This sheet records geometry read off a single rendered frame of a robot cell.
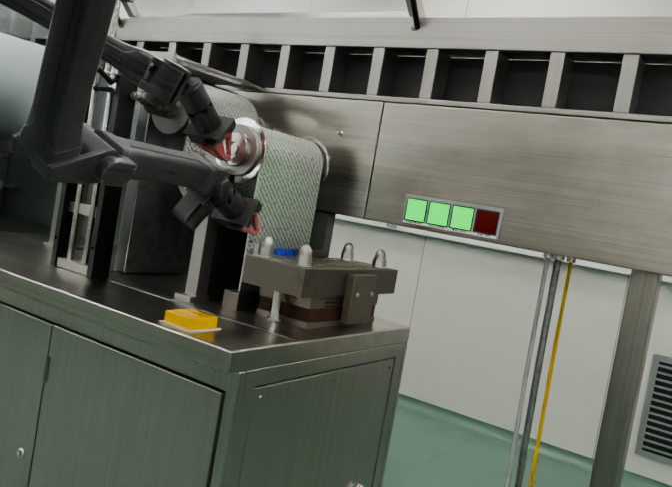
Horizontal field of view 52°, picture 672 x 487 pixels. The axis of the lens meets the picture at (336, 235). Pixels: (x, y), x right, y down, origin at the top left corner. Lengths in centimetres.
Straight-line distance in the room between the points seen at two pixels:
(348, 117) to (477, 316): 248
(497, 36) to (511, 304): 255
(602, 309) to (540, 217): 238
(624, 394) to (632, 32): 78
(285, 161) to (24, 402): 78
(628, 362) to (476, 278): 249
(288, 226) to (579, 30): 78
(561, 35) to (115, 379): 118
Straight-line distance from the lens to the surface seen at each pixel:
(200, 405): 127
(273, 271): 143
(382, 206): 171
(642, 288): 167
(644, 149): 153
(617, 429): 172
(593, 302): 392
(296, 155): 163
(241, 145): 154
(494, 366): 410
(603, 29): 161
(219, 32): 216
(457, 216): 162
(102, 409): 147
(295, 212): 165
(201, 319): 128
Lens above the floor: 118
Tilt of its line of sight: 3 degrees down
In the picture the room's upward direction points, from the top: 10 degrees clockwise
